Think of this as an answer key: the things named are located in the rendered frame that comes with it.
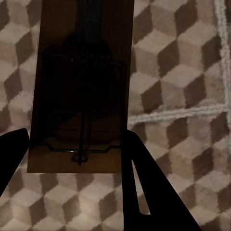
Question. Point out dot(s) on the mousetrap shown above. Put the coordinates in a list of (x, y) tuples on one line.
[(81, 87)]

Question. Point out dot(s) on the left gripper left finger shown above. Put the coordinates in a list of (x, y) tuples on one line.
[(13, 147)]

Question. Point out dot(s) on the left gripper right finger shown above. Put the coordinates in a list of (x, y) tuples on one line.
[(168, 212)]

